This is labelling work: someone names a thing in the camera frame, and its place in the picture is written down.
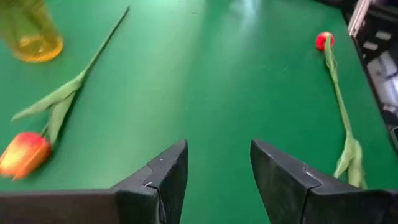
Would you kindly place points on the yellow glass vase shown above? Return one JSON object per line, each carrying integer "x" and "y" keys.
{"x": 37, "y": 46}

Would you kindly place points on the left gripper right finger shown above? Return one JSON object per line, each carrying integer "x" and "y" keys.
{"x": 295, "y": 202}

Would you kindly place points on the orange tulip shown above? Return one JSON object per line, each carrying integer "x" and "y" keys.
{"x": 325, "y": 40}
{"x": 25, "y": 154}

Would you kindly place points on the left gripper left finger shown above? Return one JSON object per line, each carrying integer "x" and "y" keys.
{"x": 149, "y": 199}

